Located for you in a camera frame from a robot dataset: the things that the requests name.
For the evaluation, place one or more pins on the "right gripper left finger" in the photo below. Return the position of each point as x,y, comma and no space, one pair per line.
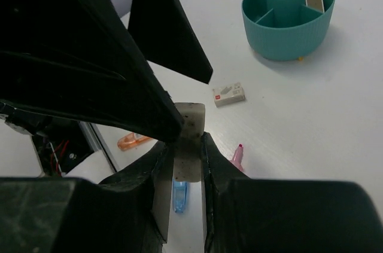
126,212

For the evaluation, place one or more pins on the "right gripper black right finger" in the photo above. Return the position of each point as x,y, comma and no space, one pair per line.
265,215

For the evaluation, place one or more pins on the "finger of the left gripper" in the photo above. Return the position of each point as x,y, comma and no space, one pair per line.
165,36

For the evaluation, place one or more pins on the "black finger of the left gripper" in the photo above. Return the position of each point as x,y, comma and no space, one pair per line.
74,59

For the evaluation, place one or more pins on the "pink highlighter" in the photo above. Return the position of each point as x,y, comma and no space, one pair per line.
237,157

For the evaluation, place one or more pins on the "grey eraser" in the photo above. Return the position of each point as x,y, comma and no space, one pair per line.
187,160

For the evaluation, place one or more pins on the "blue highlighter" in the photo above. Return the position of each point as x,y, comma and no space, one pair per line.
179,196

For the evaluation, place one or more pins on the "orange highlighter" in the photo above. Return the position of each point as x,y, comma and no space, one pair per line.
131,140

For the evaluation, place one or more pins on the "teal round desk organizer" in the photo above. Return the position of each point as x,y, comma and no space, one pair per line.
285,30

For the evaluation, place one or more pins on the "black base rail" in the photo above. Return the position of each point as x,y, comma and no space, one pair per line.
68,148

